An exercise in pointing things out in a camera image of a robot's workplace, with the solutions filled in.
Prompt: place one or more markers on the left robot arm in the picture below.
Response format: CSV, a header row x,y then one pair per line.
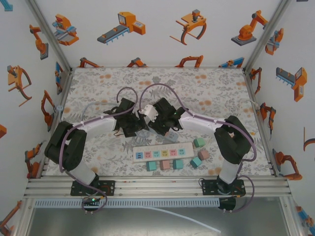
x,y
65,147

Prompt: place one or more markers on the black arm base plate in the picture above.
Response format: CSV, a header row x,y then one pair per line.
x,y
209,188
108,188

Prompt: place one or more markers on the long white power strip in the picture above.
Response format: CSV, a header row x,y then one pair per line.
x,y
188,150

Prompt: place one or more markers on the aluminium frame leg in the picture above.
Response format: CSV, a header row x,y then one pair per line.
x,y
24,216
291,216

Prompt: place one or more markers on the aluminium front frame rail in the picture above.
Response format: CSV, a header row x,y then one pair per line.
x,y
160,188

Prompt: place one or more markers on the aluminium side rail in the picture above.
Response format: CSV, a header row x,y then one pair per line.
x,y
65,88
246,73

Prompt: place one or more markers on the teal cube plug adapter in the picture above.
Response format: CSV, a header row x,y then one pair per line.
x,y
151,166
196,162
177,164

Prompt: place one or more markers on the grey metal shelf panel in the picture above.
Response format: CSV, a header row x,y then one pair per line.
x,y
123,223

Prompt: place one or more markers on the black controller board green light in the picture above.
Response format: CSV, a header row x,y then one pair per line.
x,y
91,200

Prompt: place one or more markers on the green cube plug adapter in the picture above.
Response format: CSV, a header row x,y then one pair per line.
x,y
199,142

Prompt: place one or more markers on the floral patterned table mat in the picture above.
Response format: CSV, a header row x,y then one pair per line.
x,y
209,86

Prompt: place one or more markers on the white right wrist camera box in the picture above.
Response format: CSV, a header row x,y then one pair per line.
x,y
151,113

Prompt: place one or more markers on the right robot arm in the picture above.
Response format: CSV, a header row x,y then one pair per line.
x,y
233,142

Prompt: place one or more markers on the aluminium frame post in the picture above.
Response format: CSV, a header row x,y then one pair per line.
x,y
266,34
50,34

